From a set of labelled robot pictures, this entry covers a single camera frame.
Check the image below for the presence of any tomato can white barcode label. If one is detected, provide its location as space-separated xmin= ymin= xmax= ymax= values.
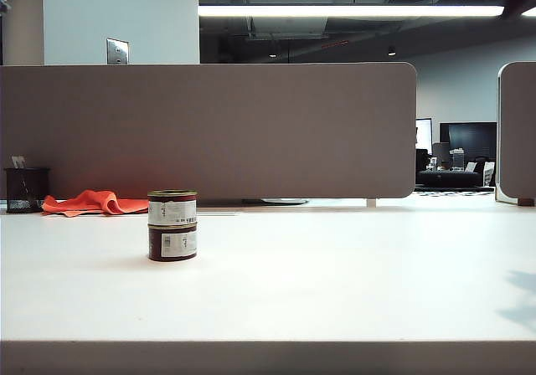
xmin=147 ymin=188 xmax=198 ymax=228

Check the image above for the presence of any tomato can dark red label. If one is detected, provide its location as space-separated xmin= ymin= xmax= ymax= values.
xmin=147 ymin=223 xmax=198 ymax=262

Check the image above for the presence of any large grey desk divider panel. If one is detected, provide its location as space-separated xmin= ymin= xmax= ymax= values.
xmin=0 ymin=61 xmax=418 ymax=200

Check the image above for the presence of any white computer monitor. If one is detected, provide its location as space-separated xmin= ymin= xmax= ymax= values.
xmin=415 ymin=117 xmax=434 ymax=155

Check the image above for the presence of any orange cloth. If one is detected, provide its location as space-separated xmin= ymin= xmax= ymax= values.
xmin=40 ymin=189 xmax=150 ymax=218

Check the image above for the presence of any long ceiling light strip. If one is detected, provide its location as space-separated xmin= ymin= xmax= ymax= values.
xmin=198 ymin=4 xmax=505 ymax=18

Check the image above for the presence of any large black screen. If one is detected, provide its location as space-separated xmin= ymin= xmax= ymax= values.
xmin=439 ymin=121 xmax=498 ymax=162

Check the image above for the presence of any black mesh pen holder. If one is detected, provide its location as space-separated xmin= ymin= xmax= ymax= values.
xmin=3 ymin=167 xmax=50 ymax=214

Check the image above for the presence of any grey divider panel white edge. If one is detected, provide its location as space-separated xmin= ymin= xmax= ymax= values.
xmin=496 ymin=61 xmax=536 ymax=205

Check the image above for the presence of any metal wall switch plate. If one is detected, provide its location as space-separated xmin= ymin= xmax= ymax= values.
xmin=106 ymin=37 xmax=130 ymax=65

